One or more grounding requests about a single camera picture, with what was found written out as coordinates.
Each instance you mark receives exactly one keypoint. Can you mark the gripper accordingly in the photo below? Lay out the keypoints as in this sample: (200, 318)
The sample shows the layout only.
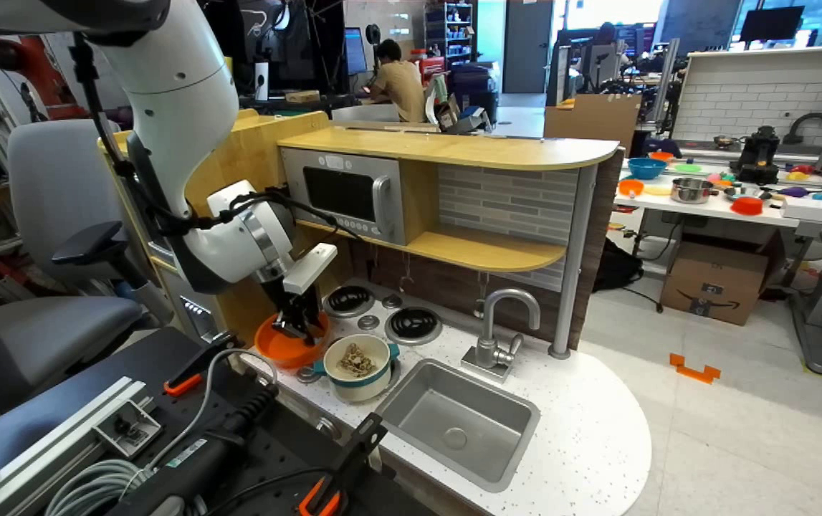
(290, 299)

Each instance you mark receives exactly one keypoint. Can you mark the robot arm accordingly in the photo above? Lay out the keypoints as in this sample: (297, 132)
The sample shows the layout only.
(181, 107)

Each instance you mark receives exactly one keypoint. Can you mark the brown object in pot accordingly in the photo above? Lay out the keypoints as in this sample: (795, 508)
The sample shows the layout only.
(357, 360)

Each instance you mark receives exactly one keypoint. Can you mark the small orange bowl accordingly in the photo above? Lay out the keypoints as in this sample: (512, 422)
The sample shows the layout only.
(630, 188)

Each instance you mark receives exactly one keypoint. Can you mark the blue bowl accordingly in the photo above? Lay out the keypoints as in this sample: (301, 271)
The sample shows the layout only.
(646, 168)

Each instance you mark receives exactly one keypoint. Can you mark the red bowl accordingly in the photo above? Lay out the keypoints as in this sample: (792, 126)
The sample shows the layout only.
(746, 206)

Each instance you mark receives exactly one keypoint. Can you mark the stove burner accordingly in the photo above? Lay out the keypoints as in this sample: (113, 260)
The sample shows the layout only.
(350, 299)
(414, 325)

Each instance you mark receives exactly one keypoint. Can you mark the stove knob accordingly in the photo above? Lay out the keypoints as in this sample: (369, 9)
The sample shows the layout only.
(392, 301)
(368, 322)

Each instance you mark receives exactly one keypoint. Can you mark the cream and teal pot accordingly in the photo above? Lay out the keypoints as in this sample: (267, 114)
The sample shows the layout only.
(360, 387)

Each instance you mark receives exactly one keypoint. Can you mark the black and orange clamp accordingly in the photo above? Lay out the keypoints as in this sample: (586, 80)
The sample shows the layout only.
(192, 369)
(342, 459)

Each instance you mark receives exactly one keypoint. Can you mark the microwave door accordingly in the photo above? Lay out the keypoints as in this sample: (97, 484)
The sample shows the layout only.
(339, 193)

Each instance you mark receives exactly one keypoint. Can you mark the grey sink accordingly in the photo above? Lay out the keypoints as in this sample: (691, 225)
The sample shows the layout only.
(453, 423)

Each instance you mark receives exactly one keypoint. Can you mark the silver tap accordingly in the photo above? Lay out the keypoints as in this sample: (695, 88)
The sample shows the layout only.
(489, 351)

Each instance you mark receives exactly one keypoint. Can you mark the toy kitchen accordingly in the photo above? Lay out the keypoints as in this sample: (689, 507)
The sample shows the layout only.
(453, 150)

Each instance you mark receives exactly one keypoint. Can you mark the person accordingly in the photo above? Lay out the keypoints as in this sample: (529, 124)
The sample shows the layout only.
(400, 86)

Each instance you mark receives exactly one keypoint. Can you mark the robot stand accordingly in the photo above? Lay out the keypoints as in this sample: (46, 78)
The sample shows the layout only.
(59, 430)

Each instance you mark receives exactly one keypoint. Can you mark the grey office chair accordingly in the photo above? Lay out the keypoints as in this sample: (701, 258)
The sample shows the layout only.
(59, 201)

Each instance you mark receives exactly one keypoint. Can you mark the black bag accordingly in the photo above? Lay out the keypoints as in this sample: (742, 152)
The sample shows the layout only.
(615, 266)

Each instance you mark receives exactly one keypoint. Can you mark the shelf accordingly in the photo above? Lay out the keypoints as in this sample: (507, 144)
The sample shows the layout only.
(450, 32)

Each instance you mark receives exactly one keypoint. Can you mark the brown cardboard panel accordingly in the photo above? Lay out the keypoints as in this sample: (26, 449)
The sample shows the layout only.
(593, 118)

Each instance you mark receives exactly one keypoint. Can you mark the red machine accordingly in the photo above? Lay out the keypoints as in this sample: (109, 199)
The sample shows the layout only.
(31, 72)

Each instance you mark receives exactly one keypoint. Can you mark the orange floor marker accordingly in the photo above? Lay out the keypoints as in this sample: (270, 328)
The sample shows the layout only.
(694, 370)

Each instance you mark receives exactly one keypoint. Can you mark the steel pot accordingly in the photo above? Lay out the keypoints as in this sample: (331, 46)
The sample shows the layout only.
(691, 190)

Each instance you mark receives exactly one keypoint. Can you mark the green plate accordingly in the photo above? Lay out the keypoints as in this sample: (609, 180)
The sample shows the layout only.
(687, 168)

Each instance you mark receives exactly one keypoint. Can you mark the cardboard box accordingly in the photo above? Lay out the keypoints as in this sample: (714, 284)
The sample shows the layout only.
(715, 283)

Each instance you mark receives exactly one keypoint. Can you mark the black coffee machine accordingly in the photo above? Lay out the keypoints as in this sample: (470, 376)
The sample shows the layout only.
(756, 154)

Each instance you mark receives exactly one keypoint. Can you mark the white table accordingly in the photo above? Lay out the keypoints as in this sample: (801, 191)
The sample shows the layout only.
(776, 215)

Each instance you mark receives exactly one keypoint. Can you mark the white tiled backsplash panel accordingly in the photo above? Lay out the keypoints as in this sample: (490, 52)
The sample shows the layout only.
(754, 93)

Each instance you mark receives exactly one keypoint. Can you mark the black monitor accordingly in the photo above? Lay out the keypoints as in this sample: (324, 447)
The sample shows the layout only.
(771, 24)

